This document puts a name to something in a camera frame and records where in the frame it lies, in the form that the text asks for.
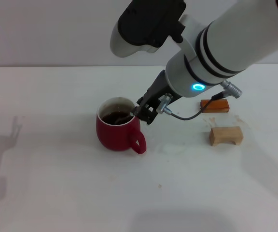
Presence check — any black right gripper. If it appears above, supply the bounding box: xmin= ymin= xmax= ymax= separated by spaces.
xmin=131 ymin=70 xmax=182 ymax=126

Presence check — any spoon with light blue handle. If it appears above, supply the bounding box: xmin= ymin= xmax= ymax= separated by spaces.
xmin=113 ymin=110 xmax=137 ymax=126

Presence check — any red ceramic coffee cup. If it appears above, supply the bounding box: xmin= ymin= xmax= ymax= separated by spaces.
xmin=96 ymin=96 xmax=147 ymax=155

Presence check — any orange wooden block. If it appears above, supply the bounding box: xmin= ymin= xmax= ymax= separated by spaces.
xmin=199 ymin=99 xmax=231 ymax=114

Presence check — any light wooden arch block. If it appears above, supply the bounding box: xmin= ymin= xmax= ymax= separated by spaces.
xmin=209 ymin=126 xmax=244 ymax=147

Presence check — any grey cable with metal plugs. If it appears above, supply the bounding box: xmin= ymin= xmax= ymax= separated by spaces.
xmin=156 ymin=80 xmax=243 ymax=121

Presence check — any black and white wrist camera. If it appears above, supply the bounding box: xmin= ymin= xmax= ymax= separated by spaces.
xmin=110 ymin=0 xmax=187 ymax=58

